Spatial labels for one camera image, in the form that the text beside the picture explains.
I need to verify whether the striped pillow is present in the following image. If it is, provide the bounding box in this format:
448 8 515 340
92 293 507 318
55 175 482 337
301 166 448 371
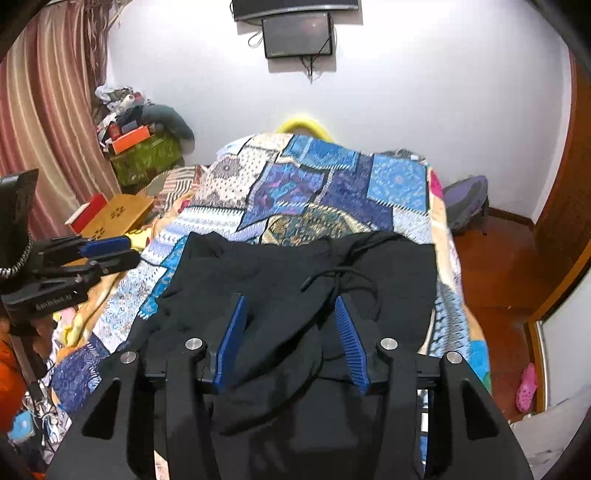
139 165 208 217

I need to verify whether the patchwork patterned blanket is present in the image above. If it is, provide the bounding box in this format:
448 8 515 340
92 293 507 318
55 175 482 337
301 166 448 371
51 133 492 480

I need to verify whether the orange box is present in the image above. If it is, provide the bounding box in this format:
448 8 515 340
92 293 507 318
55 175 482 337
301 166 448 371
111 124 153 155

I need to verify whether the black wall television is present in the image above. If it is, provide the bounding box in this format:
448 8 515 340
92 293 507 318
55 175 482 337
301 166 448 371
231 0 361 22

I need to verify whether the small black wall monitor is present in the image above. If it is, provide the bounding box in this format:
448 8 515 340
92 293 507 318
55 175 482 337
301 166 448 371
261 12 335 59

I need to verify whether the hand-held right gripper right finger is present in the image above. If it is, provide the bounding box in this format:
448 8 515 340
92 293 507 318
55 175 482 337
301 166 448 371
333 295 534 480

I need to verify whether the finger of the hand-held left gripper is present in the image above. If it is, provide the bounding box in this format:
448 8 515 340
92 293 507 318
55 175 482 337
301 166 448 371
34 251 141 289
39 234 131 264

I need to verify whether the black zip hoodie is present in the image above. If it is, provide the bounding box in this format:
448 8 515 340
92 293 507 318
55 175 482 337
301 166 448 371
124 231 439 480

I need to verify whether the yellow ring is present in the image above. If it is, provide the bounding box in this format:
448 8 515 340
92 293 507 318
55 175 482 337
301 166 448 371
276 117 334 141

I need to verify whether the brown wooden door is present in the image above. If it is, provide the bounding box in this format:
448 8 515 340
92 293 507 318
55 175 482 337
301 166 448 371
531 55 591 296

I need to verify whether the grey backpack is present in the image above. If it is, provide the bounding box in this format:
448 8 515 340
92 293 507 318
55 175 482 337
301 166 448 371
442 175 490 236

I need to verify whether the striped pink curtain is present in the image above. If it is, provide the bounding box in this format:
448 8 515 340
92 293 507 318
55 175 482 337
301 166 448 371
0 0 123 227

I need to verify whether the pink slipper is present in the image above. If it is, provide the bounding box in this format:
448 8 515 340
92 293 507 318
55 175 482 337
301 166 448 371
516 362 539 414

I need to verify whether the red box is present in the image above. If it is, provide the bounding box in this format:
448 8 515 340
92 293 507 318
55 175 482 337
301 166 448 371
65 193 109 234

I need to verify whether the green patterned covered box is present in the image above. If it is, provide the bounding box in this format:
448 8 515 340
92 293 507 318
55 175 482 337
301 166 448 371
110 134 183 188

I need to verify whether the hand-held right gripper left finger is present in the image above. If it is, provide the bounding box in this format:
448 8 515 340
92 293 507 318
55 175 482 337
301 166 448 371
46 293 250 480

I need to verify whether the wooden lap desk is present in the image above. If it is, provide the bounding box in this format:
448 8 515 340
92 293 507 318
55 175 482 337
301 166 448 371
76 194 155 241

